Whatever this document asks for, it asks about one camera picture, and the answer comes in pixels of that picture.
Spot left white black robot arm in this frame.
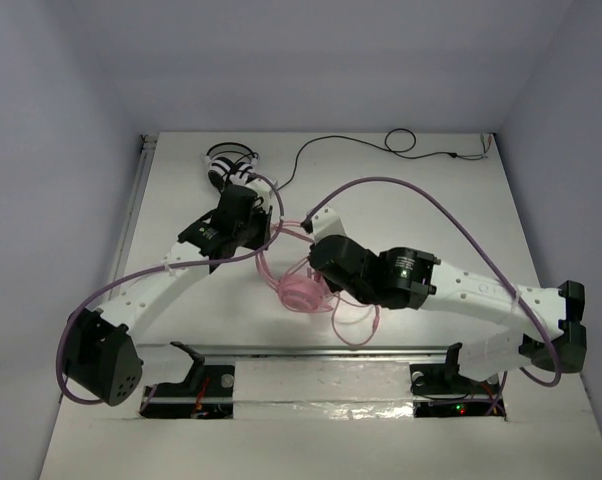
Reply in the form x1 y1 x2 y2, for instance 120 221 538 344
56 176 281 406

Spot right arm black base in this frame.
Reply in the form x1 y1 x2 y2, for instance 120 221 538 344
410 343 507 419

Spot pink over-ear headphones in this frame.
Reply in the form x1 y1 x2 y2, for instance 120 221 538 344
254 219 340 317

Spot metal base rail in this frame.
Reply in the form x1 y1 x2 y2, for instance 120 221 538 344
88 342 562 407

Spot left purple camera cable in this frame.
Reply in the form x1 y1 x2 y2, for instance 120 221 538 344
55 172 287 407

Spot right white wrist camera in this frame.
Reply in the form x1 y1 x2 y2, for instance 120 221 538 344
301 207 346 243

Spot black white striped headphones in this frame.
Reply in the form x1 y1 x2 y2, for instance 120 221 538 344
201 142 260 193

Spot black headphone cable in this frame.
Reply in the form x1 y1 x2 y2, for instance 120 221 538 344
275 128 495 191

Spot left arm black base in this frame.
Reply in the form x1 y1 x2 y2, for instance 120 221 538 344
139 341 235 420

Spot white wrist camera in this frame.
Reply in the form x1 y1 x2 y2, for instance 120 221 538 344
301 207 346 243
242 175 278 212

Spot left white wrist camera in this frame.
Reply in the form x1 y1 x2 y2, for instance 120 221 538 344
242 175 278 212

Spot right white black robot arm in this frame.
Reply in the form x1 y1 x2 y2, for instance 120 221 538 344
309 235 587 393

